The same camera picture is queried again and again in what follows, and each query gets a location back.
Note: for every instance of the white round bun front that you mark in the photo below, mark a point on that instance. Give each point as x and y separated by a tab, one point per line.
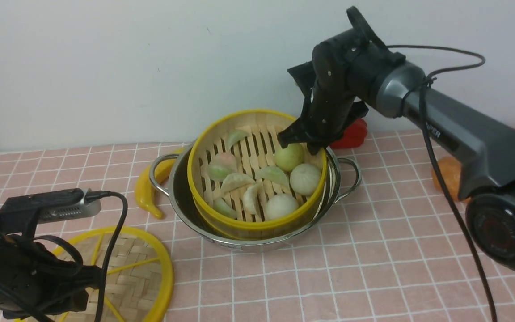
280	206

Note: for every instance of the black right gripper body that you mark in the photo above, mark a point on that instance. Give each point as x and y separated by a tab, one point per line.
349	70

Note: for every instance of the pale dumpling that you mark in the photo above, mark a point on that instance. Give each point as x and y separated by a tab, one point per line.
234	181

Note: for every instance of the pink green dumpling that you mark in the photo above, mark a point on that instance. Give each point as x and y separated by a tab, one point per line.
221	165

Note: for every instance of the pink checkered tablecloth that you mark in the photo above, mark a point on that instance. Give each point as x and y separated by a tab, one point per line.
390	252

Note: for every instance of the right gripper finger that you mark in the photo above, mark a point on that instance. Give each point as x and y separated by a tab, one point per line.
305	131

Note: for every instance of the green round bun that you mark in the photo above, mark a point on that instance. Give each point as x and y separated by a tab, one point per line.
287	159

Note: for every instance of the yellow bamboo steamer basket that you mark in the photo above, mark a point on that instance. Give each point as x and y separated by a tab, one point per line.
239	214

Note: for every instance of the red bell pepper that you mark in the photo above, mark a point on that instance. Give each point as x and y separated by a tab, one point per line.
353	137

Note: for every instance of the white round bun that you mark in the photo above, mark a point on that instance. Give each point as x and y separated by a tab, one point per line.
280	206
305	178

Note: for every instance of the yellow plastic banana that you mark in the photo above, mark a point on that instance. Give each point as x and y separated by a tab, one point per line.
145	192

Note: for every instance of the yellow woven bamboo steamer lid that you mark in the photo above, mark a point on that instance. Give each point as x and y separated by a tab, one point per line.
140	278

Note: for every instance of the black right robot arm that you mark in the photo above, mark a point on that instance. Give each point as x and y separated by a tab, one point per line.
484	147

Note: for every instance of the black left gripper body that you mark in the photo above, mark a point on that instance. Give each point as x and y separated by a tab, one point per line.
44	275

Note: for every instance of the orange potato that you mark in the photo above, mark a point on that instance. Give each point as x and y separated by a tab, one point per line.
451	169

